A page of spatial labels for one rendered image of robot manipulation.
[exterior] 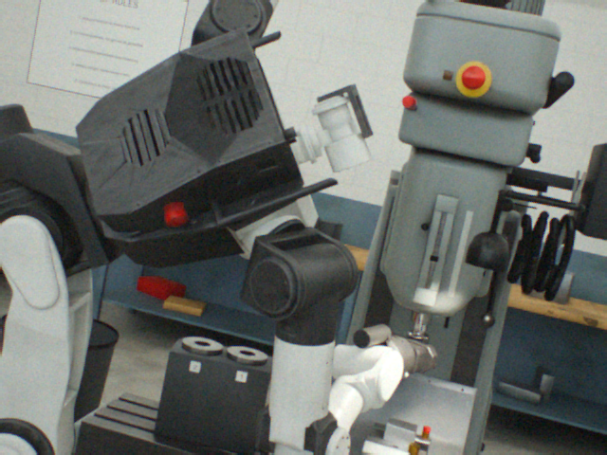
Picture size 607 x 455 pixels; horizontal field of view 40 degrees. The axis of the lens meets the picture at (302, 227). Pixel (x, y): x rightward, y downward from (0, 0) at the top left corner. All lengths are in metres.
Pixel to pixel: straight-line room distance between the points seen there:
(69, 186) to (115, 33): 5.31
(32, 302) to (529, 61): 0.90
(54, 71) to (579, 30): 3.87
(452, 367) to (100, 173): 1.19
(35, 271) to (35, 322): 0.08
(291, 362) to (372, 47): 4.91
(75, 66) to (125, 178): 5.53
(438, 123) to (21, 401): 0.87
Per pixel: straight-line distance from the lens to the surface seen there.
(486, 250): 1.45
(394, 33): 6.00
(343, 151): 1.29
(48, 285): 1.29
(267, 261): 1.14
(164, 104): 1.18
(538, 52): 1.50
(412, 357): 1.61
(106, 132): 1.22
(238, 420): 1.80
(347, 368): 1.51
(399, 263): 1.63
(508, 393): 5.52
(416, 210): 1.61
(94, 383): 3.45
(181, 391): 1.80
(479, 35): 1.49
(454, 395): 2.12
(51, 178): 1.29
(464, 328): 2.10
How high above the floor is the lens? 1.62
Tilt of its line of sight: 7 degrees down
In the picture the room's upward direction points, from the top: 12 degrees clockwise
